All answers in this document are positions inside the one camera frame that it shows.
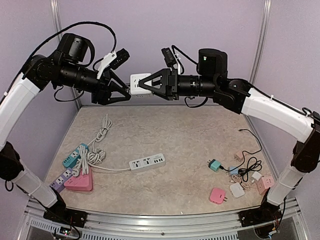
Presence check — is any pink cube socket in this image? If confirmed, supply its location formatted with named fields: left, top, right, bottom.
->
left=256, top=176, right=275, bottom=196

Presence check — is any white cube socket adapter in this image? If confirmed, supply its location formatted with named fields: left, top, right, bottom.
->
left=128, top=72, right=155, bottom=99

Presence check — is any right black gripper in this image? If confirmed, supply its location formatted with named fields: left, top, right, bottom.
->
left=138, top=67, right=218, bottom=100

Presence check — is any pink small charger plug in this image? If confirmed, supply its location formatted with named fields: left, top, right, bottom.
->
left=233, top=150, right=247, bottom=162

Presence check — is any purple power strip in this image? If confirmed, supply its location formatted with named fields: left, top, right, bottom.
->
left=49, top=167, right=72, bottom=193

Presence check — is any teal charger plug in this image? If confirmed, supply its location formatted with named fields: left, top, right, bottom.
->
left=207, top=159, right=221, bottom=172

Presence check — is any pink square plug adapter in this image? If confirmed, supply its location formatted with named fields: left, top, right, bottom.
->
left=209, top=187, right=228, bottom=205

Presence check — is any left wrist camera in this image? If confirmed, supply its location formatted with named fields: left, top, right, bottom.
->
left=96, top=48, right=130, bottom=80

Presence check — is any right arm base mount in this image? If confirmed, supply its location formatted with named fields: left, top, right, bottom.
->
left=238, top=202, right=282, bottom=228

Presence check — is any black usb cable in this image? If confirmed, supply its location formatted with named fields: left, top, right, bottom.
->
left=219, top=128, right=263, bottom=173
left=238, top=156, right=263, bottom=182

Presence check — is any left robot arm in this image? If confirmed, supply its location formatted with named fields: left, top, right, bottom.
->
left=0, top=33, right=131, bottom=223

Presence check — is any light blue charger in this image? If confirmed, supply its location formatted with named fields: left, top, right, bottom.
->
left=227, top=166, right=239, bottom=176

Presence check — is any aluminium front rail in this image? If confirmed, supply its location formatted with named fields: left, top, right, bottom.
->
left=14, top=198, right=310, bottom=240

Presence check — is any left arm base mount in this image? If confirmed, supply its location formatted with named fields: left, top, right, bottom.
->
left=43, top=208, right=88, bottom=228

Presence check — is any pink white usb cable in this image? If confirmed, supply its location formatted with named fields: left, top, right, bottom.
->
left=228, top=173, right=258, bottom=193

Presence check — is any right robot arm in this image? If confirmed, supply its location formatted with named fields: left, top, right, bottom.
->
left=138, top=48, right=320, bottom=222

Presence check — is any right aluminium corner post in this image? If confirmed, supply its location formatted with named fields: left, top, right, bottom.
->
left=248, top=0, right=272, bottom=85

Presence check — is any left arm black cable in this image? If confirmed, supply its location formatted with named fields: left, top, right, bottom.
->
left=0, top=21, right=118, bottom=106

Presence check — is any coiled black usb cable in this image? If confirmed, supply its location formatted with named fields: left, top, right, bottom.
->
left=238, top=156, right=263, bottom=182

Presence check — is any white power strip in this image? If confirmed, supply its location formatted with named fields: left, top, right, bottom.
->
left=129, top=153, right=166, bottom=173

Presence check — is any white square charger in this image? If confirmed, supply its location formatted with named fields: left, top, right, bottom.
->
left=229, top=182, right=245, bottom=199

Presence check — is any small white charger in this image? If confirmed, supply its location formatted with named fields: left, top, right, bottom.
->
left=251, top=171, right=262, bottom=184

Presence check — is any teal power strip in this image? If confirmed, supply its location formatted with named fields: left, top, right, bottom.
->
left=62, top=143, right=89, bottom=169

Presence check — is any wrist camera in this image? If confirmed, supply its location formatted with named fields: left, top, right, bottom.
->
left=96, top=48, right=130, bottom=80
left=161, top=47, right=185, bottom=75

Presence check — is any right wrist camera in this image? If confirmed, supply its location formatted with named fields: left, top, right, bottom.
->
left=161, top=47, right=185, bottom=75

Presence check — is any pink triangular power strip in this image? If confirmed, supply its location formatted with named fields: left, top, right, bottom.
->
left=63, top=168, right=93, bottom=192

